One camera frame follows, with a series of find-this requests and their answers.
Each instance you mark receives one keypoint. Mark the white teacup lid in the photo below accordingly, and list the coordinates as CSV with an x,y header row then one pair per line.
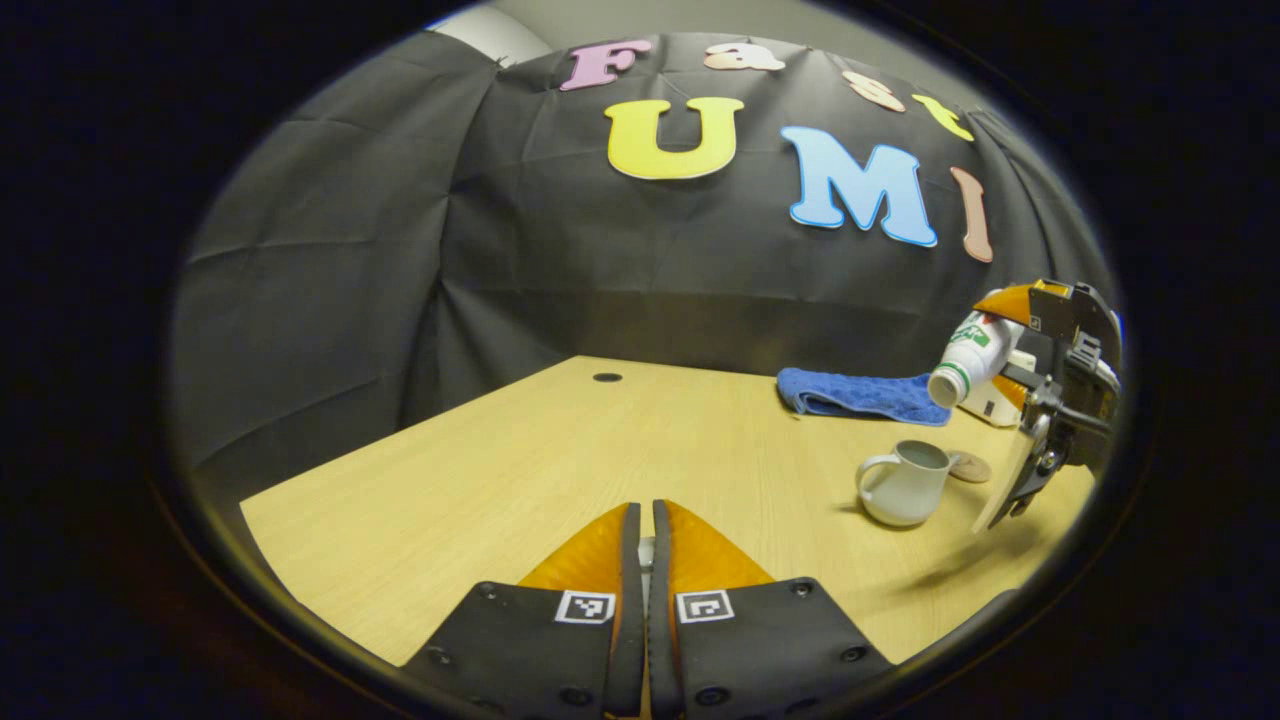
x,y
647,552

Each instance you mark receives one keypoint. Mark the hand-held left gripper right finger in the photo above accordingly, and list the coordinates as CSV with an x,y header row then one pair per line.
x,y
770,640

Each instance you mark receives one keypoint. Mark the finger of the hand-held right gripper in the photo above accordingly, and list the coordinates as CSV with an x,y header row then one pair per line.
x,y
1018,388
1060,310

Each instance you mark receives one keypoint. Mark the white plastic water bottle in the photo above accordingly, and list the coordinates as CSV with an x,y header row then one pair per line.
x,y
975,350

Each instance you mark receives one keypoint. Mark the white toaster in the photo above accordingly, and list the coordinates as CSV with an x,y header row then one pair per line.
x,y
990,408

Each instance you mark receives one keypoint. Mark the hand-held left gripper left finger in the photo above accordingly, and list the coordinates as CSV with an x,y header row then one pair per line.
x,y
525,640

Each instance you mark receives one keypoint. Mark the round coaster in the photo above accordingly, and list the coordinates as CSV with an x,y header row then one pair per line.
x,y
972,468

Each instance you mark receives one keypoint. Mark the white teacup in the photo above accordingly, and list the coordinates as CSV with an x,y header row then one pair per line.
x,y
905,490

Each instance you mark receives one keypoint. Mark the blue folded towel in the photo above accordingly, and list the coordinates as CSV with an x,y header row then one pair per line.
x,y
860,395

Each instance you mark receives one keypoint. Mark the black backdrop cloth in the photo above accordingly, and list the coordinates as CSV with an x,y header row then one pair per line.
x,y
350,250

